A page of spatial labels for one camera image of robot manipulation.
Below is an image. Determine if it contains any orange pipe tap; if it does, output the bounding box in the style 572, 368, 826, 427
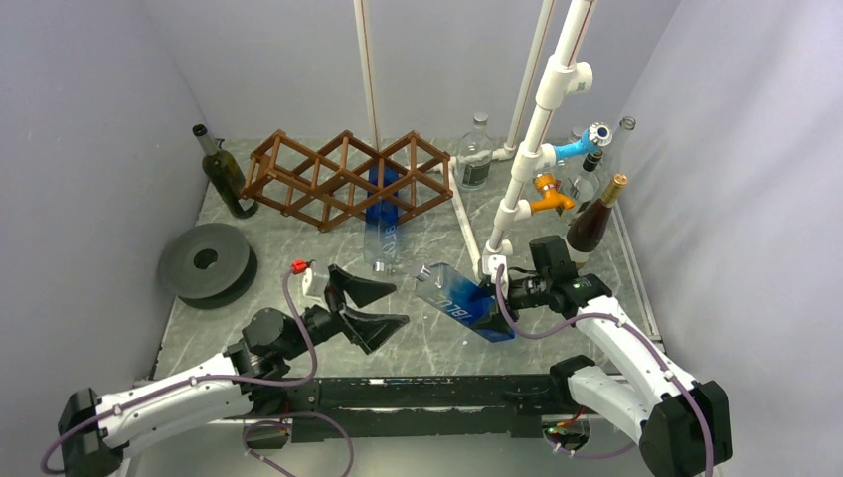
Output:
529, 173, 575, 214

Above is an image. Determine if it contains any green wine bottle silver cap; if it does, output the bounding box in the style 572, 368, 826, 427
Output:
192, 124, 258, 219

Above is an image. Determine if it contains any standing clear flask bottle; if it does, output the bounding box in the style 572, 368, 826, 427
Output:
456, 112, 494, 190

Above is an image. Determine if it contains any blue pipe valve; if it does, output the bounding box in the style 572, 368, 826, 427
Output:
554, 122, 613, 165

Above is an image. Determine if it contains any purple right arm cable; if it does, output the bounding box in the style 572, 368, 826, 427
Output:
493, 262, 716, 477

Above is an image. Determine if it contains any tall clear wine bottle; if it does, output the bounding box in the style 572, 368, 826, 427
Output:
597, 115, 636, 189

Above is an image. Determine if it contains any dark bottle gold cap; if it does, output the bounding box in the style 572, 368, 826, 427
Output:
565, 173, 628, 269

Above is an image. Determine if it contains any white PVC pipe frame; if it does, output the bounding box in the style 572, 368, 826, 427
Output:
352, 0, 597, 281

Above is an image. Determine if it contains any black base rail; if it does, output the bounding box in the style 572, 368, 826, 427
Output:
245, 374, 580, 443

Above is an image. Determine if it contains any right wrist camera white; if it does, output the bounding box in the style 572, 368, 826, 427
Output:
477, 253, 507, 279

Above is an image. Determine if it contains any blue square bottle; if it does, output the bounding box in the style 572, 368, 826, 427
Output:
363, 200, 400, 274
410, 261, 515, 343

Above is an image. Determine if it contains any clear bottle black cap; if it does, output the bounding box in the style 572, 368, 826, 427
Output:
561, 151, 603, 224

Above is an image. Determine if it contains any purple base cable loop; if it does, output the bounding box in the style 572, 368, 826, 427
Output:
241, 410, 356, 477

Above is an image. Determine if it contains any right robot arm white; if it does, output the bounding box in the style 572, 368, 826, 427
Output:
340, 236, 733, 476

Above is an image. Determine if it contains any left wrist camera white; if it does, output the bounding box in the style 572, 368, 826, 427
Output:
291, 260, 330, 308

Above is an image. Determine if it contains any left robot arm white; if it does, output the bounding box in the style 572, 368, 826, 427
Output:
41, 301, 410, 476

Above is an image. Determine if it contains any brown wooden wine rack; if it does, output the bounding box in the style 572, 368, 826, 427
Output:
241, 129, 453, 233

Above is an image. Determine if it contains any grey foam disc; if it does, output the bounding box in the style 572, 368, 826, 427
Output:
157, 223, 258, 310

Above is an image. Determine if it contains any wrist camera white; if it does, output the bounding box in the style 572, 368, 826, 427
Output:
291, 260, 330, 308
477, 253, 507, 279

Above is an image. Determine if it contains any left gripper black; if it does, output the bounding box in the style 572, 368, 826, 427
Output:
281, 264, 410, 360

